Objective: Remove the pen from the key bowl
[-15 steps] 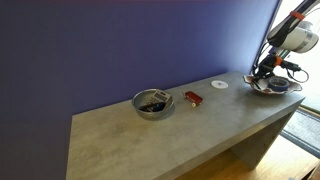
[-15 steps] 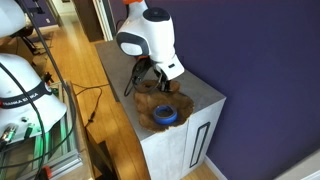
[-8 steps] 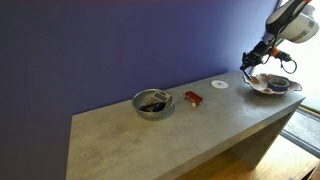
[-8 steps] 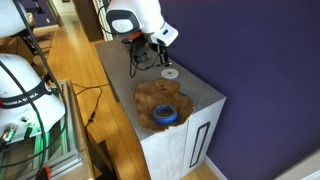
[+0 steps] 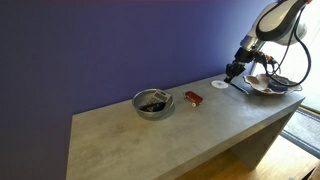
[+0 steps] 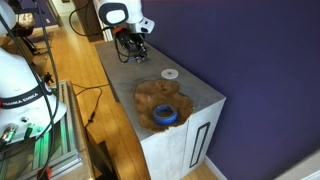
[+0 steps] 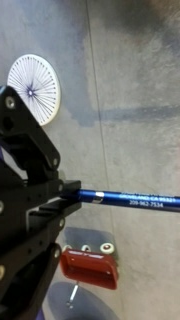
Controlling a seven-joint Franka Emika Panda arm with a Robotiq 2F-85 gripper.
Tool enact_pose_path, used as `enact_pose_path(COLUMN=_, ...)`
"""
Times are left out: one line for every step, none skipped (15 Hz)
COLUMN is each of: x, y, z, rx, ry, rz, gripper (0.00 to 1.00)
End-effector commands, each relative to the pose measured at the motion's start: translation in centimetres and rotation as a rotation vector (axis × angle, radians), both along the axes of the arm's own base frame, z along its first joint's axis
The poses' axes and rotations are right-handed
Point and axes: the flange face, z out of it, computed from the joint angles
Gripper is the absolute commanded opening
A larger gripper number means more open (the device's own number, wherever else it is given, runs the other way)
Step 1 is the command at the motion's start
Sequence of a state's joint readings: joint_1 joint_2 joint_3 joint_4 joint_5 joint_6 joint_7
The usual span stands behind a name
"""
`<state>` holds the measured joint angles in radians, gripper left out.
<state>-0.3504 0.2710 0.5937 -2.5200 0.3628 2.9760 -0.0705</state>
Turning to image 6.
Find black stool with cushion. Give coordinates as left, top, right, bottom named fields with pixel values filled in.
left=9, top=12, right=43, bottom=56

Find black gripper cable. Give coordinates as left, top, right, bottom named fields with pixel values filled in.
left=68, top=3, right=132, bottom=64

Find dark brown wooden door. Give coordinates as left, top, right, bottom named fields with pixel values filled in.
left=72, top=0, right=105, bottom=43

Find blue masking tape roll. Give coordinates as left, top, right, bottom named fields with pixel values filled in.
left=152, top=104, right=179, bottom=126

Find round white coaster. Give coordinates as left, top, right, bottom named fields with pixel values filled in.
left=160, top=68, right=179, bottom=80

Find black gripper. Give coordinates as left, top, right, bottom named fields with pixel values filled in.
left=114, top=28, right=148, bottom=63

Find dark pen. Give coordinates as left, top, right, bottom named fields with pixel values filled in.
left=126, top=57, right=150, bottom=64

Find grey concrete console table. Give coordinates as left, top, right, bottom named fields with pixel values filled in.
left=94, top=40, right=227, bottom=180

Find metal frame robot stand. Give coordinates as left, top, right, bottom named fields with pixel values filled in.
left=0, top=79, right=84, bottom=180

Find wavy brown key bowl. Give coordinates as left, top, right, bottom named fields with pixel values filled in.
left=134, top=79, right=195, bottom=134

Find black box on floor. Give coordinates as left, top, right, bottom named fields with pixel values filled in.
left=85, top=131, right=119, bottom=180

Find black cables over robot base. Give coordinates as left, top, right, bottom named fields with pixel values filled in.
left=0, top=0, right=62, bottom=180

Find black cable on floor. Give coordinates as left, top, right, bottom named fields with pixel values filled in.
left=71, top=82, right=111, bottom=129

